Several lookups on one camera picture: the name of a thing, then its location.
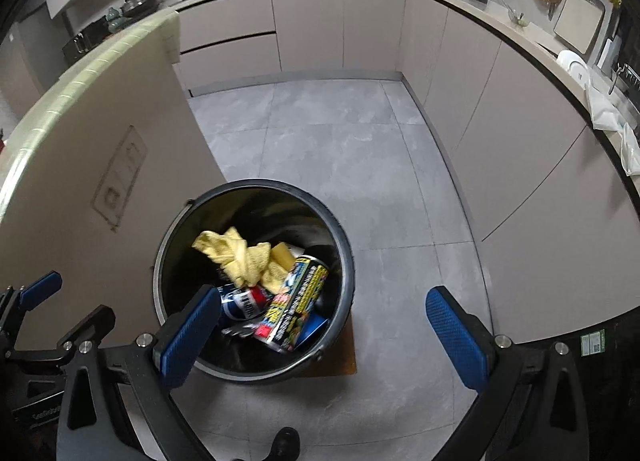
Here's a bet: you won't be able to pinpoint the beige kitchen island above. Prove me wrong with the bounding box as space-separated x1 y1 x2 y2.
0 8 228 262

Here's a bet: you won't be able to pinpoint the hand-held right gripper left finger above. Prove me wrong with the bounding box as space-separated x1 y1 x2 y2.
56 283 223 461

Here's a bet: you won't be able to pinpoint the grey cutting board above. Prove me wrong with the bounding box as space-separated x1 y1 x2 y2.
552 0 606 56

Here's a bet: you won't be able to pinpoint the beige base cabinets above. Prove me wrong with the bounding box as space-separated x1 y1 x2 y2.
177 0 640 344

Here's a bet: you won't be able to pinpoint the metal sink faucet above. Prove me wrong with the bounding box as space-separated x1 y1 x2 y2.
607 65 640 94

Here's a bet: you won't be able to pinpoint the green checked tablecloth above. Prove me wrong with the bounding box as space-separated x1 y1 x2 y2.
0 8 181 202

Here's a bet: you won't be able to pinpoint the small bowl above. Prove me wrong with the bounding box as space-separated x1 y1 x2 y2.
502 1 531 28

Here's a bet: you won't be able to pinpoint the blue drink can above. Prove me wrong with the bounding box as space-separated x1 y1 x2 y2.
218 283 273 322

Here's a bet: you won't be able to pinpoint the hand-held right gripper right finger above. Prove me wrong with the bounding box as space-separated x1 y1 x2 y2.
425 286 588 461

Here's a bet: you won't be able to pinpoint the beige refrigerator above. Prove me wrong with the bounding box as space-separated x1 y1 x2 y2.
0 21 47 109

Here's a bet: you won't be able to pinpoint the white plate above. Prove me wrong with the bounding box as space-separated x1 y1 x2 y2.
556 50 591 86

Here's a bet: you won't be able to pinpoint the yellow cloth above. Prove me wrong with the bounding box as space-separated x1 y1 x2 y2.
192 227 288 294

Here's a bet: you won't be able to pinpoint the black bucket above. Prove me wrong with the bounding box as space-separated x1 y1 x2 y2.
152 180 357 384

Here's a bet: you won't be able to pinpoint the black microwave oven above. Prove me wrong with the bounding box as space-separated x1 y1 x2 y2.
61 31 101 62

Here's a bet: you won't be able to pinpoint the wooden stool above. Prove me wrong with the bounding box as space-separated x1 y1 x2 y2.
300 311 358 377

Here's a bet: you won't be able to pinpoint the blue bowl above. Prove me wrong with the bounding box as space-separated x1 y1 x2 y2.
297 313 328 344

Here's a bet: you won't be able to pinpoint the dark wok with lid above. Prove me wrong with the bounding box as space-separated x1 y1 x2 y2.
121 0 163 18

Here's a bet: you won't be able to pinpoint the black and yellow printed can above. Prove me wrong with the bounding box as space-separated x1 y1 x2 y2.
254 255 330 353

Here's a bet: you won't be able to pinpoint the white plastic bag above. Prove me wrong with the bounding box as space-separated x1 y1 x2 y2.
587 88 640 176

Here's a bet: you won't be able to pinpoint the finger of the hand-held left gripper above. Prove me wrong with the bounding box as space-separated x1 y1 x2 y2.
0 271 63 342
15 305 116 367

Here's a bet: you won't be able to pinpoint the yellow sponge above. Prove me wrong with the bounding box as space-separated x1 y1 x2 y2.
270 241 298 272

